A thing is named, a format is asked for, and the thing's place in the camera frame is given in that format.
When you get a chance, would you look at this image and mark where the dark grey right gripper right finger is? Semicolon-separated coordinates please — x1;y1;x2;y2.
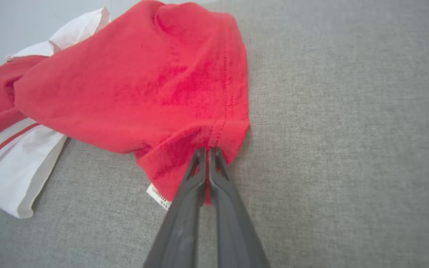
209;148;271;268

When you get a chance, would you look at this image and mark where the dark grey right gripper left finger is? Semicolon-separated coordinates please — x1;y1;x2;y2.
144;148;207;268

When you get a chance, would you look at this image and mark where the red jersey with number 23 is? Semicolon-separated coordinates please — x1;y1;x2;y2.
0;0;251;219

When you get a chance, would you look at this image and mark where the grey fabric sofa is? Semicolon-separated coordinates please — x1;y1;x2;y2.
0;0;429;268

